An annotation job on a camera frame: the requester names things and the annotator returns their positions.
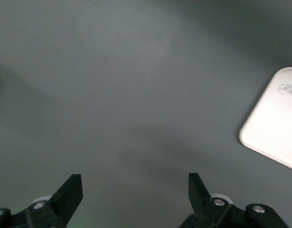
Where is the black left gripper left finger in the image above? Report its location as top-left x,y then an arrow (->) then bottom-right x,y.
26,174 -> 84,228

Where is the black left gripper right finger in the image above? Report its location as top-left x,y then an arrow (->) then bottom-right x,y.
181,172 -> 232,228

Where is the beige rectangular rabbit tray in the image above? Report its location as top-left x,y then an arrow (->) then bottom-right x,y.
238,67 -> 292,172

